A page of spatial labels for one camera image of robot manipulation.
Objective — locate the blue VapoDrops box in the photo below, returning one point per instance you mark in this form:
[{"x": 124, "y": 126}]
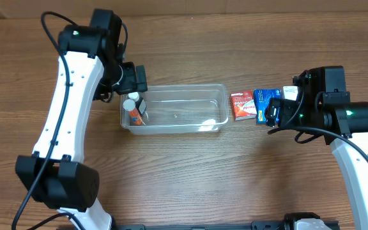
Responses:
[{"x": 261, "y": 100}]

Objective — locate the clear plastic container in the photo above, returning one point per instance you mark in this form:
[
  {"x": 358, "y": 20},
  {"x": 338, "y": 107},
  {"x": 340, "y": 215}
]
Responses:
[{"x": 181, "y": 109}]

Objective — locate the white plaster box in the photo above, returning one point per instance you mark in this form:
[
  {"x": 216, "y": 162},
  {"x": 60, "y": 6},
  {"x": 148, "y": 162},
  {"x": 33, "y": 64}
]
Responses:
[{"x": 290, "y": 92}]

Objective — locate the dark brown bottle white cap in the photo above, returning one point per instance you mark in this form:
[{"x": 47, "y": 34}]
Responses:
[{"x": 139, "y": 102}]

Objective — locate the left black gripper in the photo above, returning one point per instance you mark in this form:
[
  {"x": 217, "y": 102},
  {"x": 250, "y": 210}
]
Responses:
[{"x": 140, "y": 79}]

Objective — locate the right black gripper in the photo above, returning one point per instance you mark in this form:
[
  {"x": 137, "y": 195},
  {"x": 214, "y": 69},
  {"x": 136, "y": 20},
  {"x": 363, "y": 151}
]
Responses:
[{"x": 272, "y": 112}]

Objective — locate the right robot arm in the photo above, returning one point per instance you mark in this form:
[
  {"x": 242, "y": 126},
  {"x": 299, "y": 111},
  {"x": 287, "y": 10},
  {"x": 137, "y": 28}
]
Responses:
[{"x": 323, "y": 108}]

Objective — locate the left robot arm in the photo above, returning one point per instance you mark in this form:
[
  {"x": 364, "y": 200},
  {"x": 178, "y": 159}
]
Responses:
[{"x": 90, "y": 67}]

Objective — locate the red Panadol box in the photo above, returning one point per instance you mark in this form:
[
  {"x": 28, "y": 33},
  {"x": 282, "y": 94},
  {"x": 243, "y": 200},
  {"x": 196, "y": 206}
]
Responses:
[{"x": 243, "y": 105}]

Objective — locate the orange tablet tube white cap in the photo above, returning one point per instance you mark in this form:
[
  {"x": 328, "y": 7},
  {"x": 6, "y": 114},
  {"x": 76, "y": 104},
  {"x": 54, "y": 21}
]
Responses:
[{"x": 135, "y": 117}]

